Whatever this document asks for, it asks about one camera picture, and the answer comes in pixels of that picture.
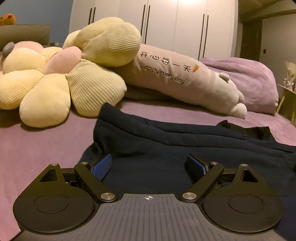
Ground yellow side table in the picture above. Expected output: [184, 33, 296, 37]
[276, 84, 295, 125]

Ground grey bed headboard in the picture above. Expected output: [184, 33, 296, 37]
[0, 25, 51, 51]

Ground cream flower plush cushion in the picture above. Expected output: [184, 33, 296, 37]
[1, 17, 142, 128]

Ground purple bed sheet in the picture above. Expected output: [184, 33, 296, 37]
[0, 99, 296, 241]

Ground orange plush toy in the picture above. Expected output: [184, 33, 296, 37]
[0, 14, 16, 26]

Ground white wardrobe with black handles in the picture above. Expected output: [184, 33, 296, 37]
[69, 0, 238, 60]

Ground dark navy zip jacket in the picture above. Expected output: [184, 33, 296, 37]
[81, 104, 295, 240]

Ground long pink rabbit plush pillow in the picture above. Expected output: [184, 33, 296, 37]
[112, 44, 247, 118]

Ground purple pillow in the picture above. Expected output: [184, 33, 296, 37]
[200, 57, 279, 115]

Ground paper wrapped flower bouquet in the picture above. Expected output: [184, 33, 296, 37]
[283, 61, 296, 92]

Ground pink plush toy grey feet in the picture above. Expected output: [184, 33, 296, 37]
[1, 41, 46, 74]

